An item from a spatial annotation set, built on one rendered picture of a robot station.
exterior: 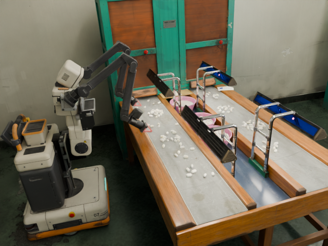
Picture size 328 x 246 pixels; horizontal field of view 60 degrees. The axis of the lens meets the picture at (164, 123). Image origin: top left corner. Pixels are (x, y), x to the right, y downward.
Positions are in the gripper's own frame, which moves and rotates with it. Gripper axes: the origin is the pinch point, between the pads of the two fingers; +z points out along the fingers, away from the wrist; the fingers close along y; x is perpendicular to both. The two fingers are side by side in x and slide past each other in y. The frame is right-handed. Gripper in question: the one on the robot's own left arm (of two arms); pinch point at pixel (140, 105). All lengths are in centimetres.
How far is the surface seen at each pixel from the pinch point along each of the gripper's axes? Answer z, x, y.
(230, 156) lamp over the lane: 0, -29, -133
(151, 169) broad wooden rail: -5, 15, -86
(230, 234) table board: 27, 7, -141
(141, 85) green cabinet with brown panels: 6.1, -9.6, 43.6
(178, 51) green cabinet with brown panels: 20, -60, 44
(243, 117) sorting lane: 72, -45, -40
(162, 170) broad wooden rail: 1, 11, -91
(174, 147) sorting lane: 16, 1, -63
